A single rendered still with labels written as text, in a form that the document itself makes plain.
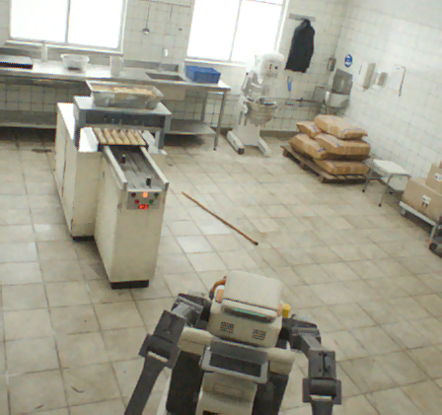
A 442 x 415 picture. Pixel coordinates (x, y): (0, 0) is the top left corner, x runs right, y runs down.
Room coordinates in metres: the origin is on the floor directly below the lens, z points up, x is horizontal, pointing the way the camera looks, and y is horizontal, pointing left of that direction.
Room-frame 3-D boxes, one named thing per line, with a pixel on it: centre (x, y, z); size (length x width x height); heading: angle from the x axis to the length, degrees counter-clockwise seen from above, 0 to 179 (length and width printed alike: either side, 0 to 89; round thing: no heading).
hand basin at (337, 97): (8.01, -1.38, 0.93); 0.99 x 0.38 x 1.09; 27
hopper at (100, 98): (4.12, 0.89, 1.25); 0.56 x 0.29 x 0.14; 116
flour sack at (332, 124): (7.06, -1.41, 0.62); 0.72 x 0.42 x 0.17; 33
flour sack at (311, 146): (7.00, -1.17, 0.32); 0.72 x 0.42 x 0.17; 31
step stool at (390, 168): (6.32, -2.06, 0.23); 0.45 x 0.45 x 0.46; 19
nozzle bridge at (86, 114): (4.12, 0.89, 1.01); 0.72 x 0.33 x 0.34; 116
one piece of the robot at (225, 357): (1.65, -0.18, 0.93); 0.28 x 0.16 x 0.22; 86
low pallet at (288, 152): (7.10, -1.36, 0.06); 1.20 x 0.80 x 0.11; 29
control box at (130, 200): (3.34, 0.51, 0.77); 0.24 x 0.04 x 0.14; 116
